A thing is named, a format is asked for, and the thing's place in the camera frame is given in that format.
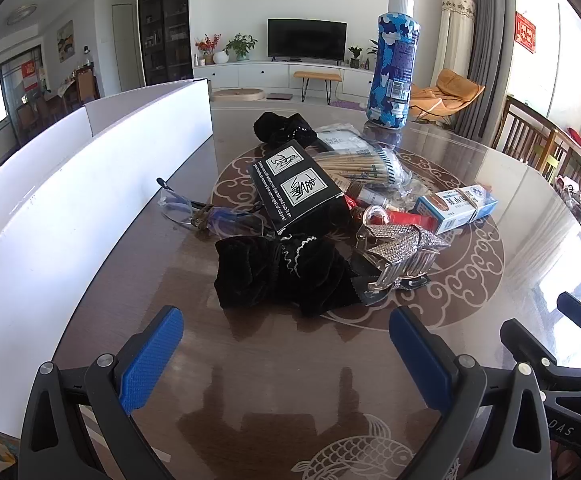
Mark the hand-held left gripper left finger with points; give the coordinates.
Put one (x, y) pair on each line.
(150, 360)

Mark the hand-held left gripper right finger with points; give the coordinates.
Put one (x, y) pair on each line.
(420, 360)

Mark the blue white ointment box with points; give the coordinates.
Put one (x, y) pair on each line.
(455, 207)

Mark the clear rimless glasses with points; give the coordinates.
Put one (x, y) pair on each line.
(205, 215)

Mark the bag of wooden sticks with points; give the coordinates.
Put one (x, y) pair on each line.
(360, 165)

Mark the small black cloth pouch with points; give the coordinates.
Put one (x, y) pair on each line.
(283, 127)

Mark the brown patterned glass desktop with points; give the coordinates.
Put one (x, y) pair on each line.
(250, 350)

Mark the rhinestone bow hair clip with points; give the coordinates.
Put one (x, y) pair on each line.
(400, 245)

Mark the red foil packet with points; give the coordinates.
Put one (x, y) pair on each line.
(400, 218)

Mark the wooden slatted chair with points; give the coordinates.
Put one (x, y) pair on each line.
(578, 165)
(520, 130)

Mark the small white vial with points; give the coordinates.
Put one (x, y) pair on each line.
(373, 195)

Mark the black printed box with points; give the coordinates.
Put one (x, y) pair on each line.
(295, 185)

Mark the clear plastic packet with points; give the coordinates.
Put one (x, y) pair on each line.
(340, 140)

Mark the orange lounge chair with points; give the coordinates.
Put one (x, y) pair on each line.
(450, 87)

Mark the round beige floor mat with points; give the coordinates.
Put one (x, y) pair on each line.
(238, 94)

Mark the brown dining chair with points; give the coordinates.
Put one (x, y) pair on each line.
(86, 85)

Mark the grey curtain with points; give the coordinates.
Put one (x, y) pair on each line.
(485, 35)

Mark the blue camouflage bottle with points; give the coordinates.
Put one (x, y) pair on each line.
(393, 60)

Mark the white television cabinet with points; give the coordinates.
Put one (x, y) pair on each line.
(250, 75)

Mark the wooden bench black legs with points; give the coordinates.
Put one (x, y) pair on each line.
(318, 75)

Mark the white patterned curtain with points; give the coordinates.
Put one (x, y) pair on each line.
(453, 35)

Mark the red window poster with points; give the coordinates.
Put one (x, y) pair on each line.
(30, 75)

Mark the round white vase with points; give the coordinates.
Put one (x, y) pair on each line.
(219, 58)

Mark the white door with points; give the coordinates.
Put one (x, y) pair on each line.
(123, 50)

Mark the tall-leaf potted plant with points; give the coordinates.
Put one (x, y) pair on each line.
(372, 52)

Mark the small potted plant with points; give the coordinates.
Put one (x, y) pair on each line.
(354, 55)

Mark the red flower plant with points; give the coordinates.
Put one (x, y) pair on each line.
(206, 45)

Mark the leafy green potted plant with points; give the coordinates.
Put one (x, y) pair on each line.
(240, 45)

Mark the black television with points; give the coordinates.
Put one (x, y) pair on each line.
(305, 40)

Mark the dark glass display cabinet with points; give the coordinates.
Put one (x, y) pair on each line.
(165, 20)

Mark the round ceiling lamp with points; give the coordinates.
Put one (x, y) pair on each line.
(21, 14)

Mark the red wall decoration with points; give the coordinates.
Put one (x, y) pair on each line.
(525, 32)

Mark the framed wall picture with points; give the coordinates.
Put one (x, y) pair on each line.
(65, 41)

